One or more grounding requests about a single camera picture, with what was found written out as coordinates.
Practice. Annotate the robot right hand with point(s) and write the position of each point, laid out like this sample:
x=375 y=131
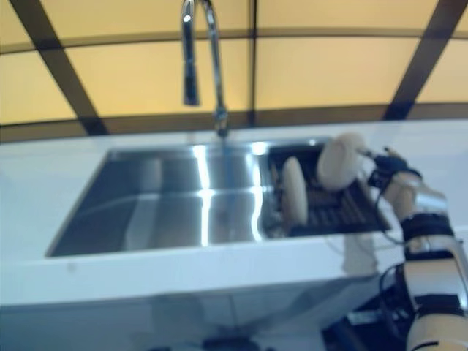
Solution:
x=391 y=166

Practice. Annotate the cream round plate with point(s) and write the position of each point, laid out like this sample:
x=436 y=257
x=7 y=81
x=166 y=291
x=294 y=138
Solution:
x=336 y=164
x=294 y=190

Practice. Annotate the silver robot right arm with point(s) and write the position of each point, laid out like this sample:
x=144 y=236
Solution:
x=438 y=270

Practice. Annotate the black sink drying rack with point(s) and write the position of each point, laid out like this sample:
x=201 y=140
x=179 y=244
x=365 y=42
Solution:
x=340 y=212

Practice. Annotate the chrome gooseneck faucet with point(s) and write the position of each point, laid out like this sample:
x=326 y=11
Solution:
x=191 y=73

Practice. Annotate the stainless steel sink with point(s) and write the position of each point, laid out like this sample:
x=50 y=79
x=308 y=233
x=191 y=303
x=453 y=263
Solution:
x=164 y=201

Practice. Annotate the dark framed yellow window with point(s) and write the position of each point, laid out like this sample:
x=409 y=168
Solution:
x=128 y=73

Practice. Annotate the white glossy base cabinet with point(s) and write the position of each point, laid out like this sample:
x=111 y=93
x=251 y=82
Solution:
x=109 y=318

